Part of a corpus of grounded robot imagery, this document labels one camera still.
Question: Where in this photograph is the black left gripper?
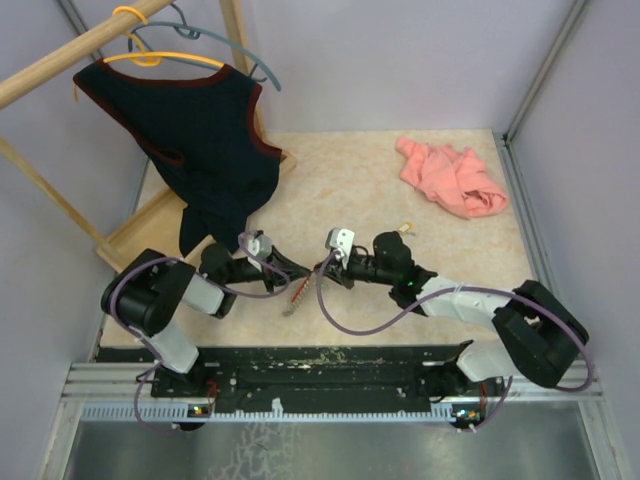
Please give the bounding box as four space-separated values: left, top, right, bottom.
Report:
223 245 311 293

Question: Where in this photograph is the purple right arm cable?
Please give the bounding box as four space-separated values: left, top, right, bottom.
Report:
314 249 596 431

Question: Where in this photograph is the grey-blue clothes hanger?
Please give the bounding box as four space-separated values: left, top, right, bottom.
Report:
126 1 282 92

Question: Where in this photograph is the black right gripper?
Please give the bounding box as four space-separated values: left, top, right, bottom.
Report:
315 248 396 290

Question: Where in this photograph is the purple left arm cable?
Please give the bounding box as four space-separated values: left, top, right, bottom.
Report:
108 231 296 435

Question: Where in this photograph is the dark navy vest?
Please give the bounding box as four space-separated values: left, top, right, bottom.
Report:
73 61 282 255

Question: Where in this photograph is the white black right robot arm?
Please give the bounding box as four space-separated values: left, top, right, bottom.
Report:
314 228 589 396

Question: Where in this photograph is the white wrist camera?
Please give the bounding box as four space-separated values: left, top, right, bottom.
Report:
241 231 273 261
325 227 355 258

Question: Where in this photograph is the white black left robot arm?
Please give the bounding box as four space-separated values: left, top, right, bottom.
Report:
101 235 311 397

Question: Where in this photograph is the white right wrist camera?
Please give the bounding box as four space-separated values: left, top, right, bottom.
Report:
325 227 355 258

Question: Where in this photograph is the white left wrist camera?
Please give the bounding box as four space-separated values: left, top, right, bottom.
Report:
241 231 273 261

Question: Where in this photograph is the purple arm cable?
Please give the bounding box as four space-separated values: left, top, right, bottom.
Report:
108 231 296 435
314 249 596 431

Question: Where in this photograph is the pink crumpled cloth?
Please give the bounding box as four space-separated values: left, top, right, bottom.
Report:
395 137 509 219

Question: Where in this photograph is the aluminium frame rail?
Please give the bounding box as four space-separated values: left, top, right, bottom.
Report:
38 351 631 479

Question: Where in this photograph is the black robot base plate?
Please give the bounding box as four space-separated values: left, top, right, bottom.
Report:
94 339 506 416

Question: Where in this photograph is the yellow clothes hanger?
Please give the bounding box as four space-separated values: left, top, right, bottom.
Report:
73 5 225 103

